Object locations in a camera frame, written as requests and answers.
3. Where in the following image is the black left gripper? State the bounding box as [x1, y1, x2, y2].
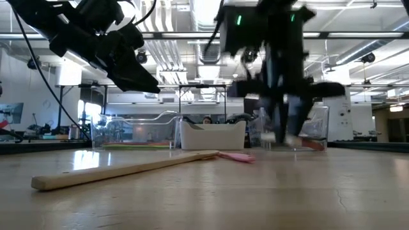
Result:
[49, 21, 161, 95]

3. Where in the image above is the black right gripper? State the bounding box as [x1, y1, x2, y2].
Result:
[227, 41, 346, 144]

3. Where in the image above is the red slotted spoon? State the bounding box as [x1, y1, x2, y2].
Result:
[300, 137, 327, 151]

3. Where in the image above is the clear plastic bin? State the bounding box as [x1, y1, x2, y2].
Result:
[252, 105, 330, 151]
[91, 111, 182, 150]

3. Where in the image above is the pink silicone spatula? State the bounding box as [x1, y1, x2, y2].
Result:
[217, 151, 256, 164]

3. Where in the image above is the wooden slotted spatula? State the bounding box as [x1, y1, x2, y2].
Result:
[31, 149, 220, 192]

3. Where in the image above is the black ceiling spotlight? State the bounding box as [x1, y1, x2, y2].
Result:
[360, 52, 376, 64]
[135, 50, 148, 65]
[27, 56, 42, 70]

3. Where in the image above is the black computer monitor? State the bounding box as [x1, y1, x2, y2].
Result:
[243, 98, 266, 116]

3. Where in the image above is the white square column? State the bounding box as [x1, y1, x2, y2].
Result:
[322, 92, 354, 142]

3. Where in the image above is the white plastic bin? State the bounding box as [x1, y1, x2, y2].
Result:
[180, 120, 248, 151]

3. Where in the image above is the black overhead crossbar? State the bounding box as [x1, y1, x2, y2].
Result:
[0, 31, 409, 40]

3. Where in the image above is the black background stand frame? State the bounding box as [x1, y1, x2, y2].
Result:
[178, 84, 228, 123]

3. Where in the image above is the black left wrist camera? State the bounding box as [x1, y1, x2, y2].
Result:
[75, 0, 126, 33]

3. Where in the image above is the silver ceiling ventilation duct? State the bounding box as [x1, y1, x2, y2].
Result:
[190, 0, 234, 65]

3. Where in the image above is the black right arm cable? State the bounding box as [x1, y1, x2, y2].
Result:
[204, 0, 226, 55]

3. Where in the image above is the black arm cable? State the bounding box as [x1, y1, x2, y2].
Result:
[204, 0, 226, 55]
[11, 0, 92, 141]

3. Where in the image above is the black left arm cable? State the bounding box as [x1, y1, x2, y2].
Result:
[11, 0, 92, 141]

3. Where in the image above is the wall mounted display screen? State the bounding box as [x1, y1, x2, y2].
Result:
[0, 102, 24, 125]

